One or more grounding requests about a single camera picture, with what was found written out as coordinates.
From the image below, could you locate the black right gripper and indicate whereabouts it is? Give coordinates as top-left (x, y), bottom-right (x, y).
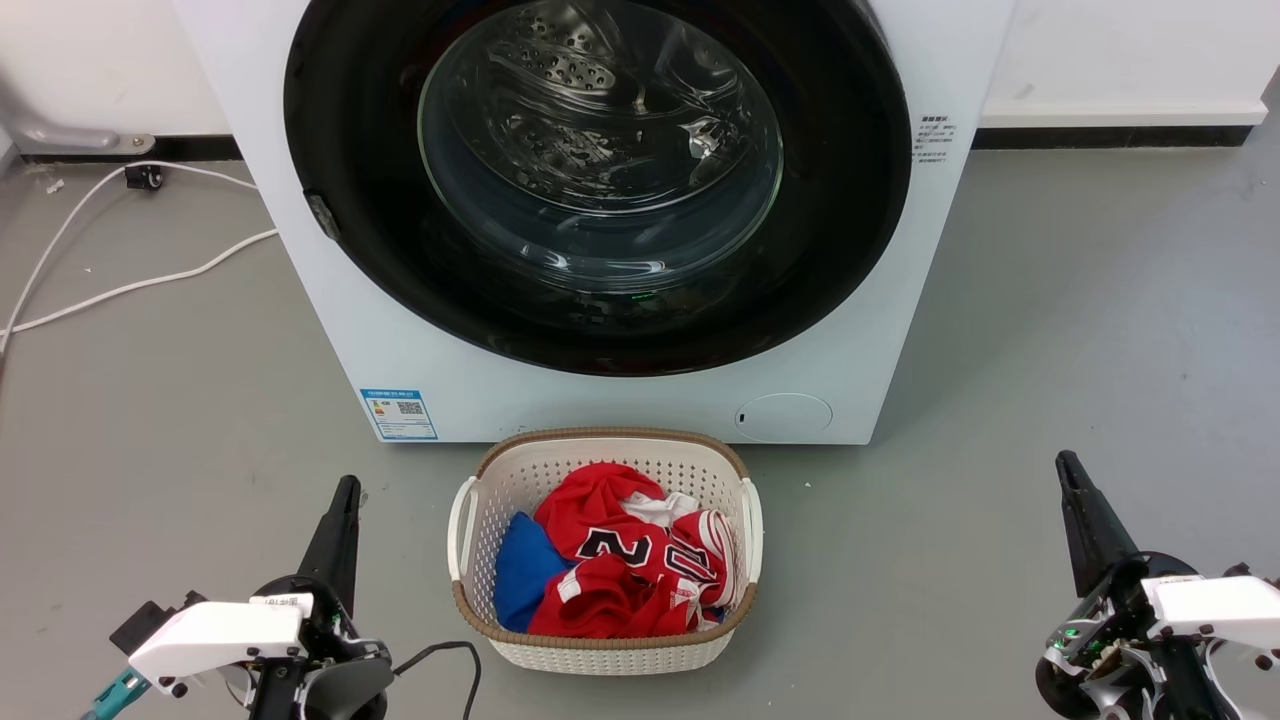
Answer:
top-left (1034, 451), bottom-right (1246, 720)

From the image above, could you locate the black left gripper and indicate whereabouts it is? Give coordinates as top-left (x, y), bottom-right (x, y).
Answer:
top-left (225, 475), bottom-right (395, 720)

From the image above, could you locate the white front-load washing machine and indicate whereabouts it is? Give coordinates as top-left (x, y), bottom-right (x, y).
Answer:
top-left (172, 0), bottom-right (1017, 446)

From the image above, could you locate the black round washer door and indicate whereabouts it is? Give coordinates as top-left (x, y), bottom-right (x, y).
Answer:
top-left (284, 0), bottom-right (913, 378)

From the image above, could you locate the blue energy label sticker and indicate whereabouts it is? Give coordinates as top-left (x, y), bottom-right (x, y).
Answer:
top-left (359, 388), bottom-right (439, 442)

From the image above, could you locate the blue garment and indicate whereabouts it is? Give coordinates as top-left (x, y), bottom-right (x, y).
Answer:
top-left (494, 512), bottom-right (576, 634)

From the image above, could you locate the white woven laundry basket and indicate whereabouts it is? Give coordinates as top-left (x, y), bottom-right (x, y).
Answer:
top-left (447, 427), bottom-right (764, 676)

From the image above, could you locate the red basketball jersey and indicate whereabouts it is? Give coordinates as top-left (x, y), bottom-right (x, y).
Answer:
top-left (527, 462), bottom-right (743, 639)

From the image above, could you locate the white garment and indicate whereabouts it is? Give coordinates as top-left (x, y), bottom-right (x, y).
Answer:
top-left (621, 490), bottom-right (701, 529)

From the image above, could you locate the round white filter cover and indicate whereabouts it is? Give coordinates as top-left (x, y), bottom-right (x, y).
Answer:
top-left (734, 392), bottom-right (834, 442)

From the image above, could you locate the black text sticker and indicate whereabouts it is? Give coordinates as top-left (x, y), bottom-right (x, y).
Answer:
top-left (912, 114), bottom-right (959, 177)

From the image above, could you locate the stainless steel washer drum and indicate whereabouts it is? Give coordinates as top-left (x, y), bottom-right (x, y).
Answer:
top-left (420, 0), bottom-right (784, 296)

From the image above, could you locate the thin black left gripper cable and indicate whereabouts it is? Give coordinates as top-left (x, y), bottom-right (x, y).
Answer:
top-left (390, 641), bottom-right (483, 720)

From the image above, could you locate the white power cable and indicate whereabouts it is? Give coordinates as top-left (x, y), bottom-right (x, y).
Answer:
top-left (0, 160), bottom-right (259, 353)
top-left (0, 229), bottom-right (280, 337)

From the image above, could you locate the grey metal floor bracket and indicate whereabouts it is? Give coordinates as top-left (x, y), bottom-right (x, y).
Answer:
top-left (0, 78), bottom-right (157, 157)

